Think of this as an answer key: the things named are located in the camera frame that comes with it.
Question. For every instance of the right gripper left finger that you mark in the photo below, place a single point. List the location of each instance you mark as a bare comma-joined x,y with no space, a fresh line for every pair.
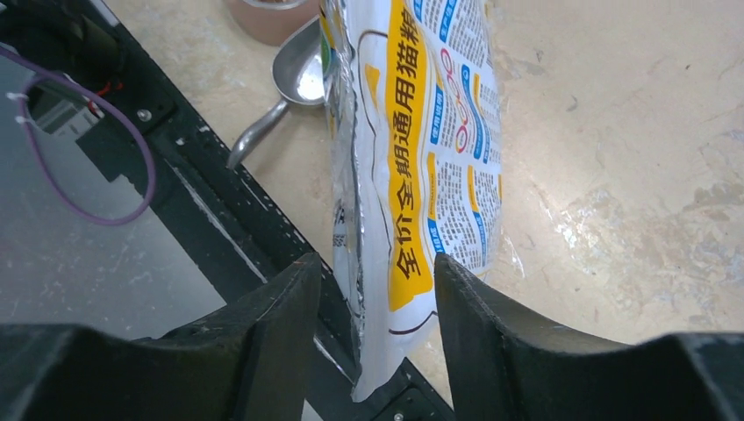
250,360

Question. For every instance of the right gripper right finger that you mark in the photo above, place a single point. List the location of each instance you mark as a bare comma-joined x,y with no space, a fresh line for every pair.
508,362

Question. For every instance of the pet food bag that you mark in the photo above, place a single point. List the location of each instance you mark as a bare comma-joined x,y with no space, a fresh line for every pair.
413,110

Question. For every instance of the metal food scoop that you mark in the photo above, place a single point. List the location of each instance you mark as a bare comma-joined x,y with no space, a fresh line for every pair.
298,78

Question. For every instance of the pink double pet bowl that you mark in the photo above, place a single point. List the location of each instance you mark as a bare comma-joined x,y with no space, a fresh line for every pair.
271,22

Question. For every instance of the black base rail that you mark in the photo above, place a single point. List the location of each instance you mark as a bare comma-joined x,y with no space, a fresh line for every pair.
119,214

